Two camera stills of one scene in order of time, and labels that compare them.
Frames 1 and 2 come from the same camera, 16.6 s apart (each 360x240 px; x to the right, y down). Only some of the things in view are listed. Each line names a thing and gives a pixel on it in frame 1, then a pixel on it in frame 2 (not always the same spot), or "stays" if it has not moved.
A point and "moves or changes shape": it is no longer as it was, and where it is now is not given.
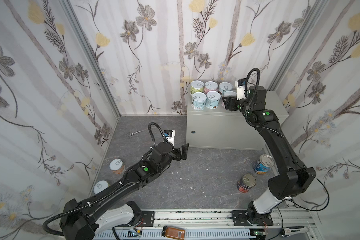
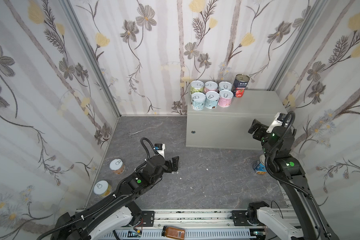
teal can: x=212 y=99 stays
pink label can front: x=210 y=86 stays
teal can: x=198 y=101 stays
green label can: x=196 y=86 stays
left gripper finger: x=184 y=151 to x=175 y=163
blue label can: x=264 y=164 stays
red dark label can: x=246 y=181 moves or changes shape
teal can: x=224 y=86 stays
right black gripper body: x=232 y=103 to x=256 y=132
